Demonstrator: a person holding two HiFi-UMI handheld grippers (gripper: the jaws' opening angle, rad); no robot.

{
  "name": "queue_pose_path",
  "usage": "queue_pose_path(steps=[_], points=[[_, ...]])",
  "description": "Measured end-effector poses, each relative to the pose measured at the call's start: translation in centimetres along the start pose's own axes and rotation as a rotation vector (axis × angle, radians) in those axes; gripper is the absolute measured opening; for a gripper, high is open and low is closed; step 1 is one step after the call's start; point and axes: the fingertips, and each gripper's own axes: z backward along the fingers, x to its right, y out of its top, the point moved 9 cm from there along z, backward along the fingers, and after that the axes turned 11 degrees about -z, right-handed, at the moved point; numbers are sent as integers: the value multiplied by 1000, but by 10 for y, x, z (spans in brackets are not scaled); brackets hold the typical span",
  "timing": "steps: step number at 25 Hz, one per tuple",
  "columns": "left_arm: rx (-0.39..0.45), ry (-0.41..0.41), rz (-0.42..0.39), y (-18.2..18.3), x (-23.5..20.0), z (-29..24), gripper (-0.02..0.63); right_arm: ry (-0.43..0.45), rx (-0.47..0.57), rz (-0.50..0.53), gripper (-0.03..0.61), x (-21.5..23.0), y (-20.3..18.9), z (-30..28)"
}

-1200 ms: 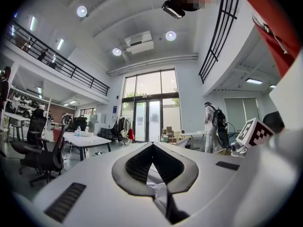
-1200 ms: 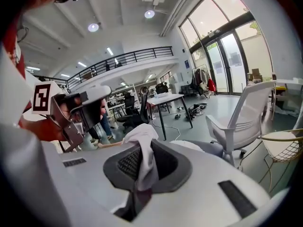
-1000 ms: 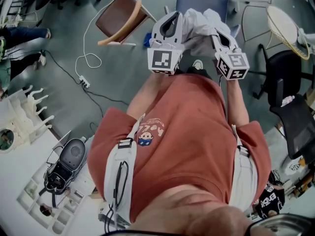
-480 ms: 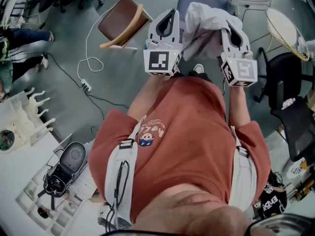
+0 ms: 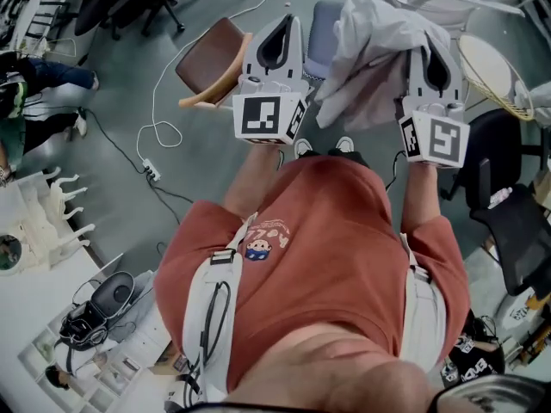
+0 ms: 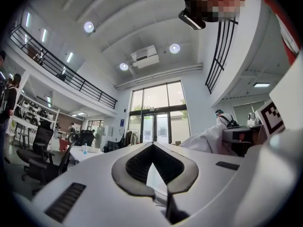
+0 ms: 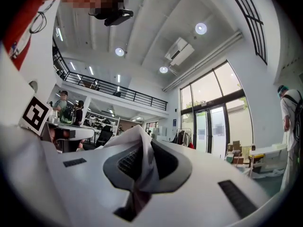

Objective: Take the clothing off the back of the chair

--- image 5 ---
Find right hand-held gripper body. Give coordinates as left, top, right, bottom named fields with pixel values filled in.
left=398, top=96, right=471, bottom=170

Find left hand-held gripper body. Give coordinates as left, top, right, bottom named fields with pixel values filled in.
left=232, top=71, right=310, bottom=148

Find blue chair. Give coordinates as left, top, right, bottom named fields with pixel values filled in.
left=302, top=0, right=346, bottom=88

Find pale grey clothes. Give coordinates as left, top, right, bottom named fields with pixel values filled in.
left=315, top=0, right=453, bottom=132

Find person's right forearm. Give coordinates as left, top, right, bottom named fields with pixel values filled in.
left=399, top=161, right=441, bottom=236

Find person's left forearm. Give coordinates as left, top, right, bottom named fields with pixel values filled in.
left=223, top=142, right=283, bottom=219

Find brown wooden chair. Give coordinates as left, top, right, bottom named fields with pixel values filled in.
left=175, top=17, right=255, bottom=111

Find white plastic chair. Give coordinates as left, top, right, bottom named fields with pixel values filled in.
left=368, top=0, right=526, bottom=28

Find black mesh office chair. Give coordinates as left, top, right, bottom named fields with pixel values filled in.
left=467, top=159, right=551, bottom=299

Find black swivel chair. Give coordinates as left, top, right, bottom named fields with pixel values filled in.
left=73, top=0, right=211, bottom=40

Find pink labelled bottle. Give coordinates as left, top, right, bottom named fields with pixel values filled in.
left=488, top=186, right=516, bottom=208

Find pale grey garment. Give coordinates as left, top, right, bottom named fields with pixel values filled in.
left=514, top=79, right=551, bottom=122

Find person's black trousers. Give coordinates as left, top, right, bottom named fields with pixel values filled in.
left=296, top=146, right=371, bottom=170

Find cardboard box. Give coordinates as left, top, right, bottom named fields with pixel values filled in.
left=531, top=178, right=551, bottom=214

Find white power strip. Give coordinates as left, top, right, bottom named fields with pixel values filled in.
left=140, top=157, right=163, bottom=182

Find person's red t-shirt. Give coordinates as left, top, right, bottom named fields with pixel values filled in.
left=153, top=155, right=471, bottom=393

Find white printed bag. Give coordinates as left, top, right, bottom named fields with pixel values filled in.
left=493, top=293, right=542, bottom=333

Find black printed bag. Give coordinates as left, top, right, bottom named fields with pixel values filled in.
left=441, top=310, right=507, bottom=387

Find black equipment case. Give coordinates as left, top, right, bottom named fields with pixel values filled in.
left=58, top=271, right=137, bottom=352

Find grey folded garment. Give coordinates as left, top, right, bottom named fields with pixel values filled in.
left=109, top=268, right=163, bottom=343

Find white dressing table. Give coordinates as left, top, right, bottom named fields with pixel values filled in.
left=0, top=165, right=96, bottom=274

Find person's face and neck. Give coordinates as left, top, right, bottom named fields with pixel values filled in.
left=223, top=323, right=434, bottom=413

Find person's black glasses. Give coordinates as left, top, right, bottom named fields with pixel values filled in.
left=430, top=373, right=551, bottom=413

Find oval white framed mirror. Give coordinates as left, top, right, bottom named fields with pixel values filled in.
left=0, top=233, right=23, bottom=277

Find white cabinet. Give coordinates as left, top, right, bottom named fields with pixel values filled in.
left=0, top=251, right=186, bottom=413

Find white box device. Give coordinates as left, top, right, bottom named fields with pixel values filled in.
left=164, top=385, right=203, bottom=413

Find white power cable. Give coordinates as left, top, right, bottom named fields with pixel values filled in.
left=136, top=0, right=288, bottom=163

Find black floor cable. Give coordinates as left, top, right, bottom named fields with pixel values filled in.
left=81, top=108, right=195, bottom=253

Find white harness strap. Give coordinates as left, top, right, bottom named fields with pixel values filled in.
left=399, top=232, right=448, bottom=372
left=183, top=213, right=259, bottom=393

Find white wire rack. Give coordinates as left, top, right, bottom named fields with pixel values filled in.
left=0, top=0, right=77, bottom=58

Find black harness cable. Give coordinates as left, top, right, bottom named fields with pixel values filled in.
left=184, top=280, right=233, bottom=408

